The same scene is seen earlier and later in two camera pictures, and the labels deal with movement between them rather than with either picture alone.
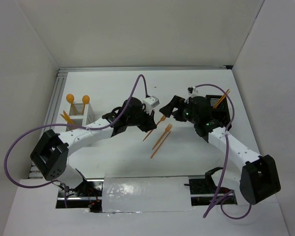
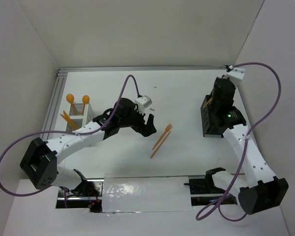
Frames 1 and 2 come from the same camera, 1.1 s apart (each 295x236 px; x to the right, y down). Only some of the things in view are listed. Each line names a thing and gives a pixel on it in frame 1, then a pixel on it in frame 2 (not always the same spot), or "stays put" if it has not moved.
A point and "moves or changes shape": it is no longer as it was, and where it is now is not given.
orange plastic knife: x=68 y=118 stays put
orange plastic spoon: x=85 y=100 stays put
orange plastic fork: x=162 y=118 moves or changes shape
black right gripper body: x=186 y=114 → x=212 y=105
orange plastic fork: x=166 y=130 stays put
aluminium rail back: x=142 y=68 stays put
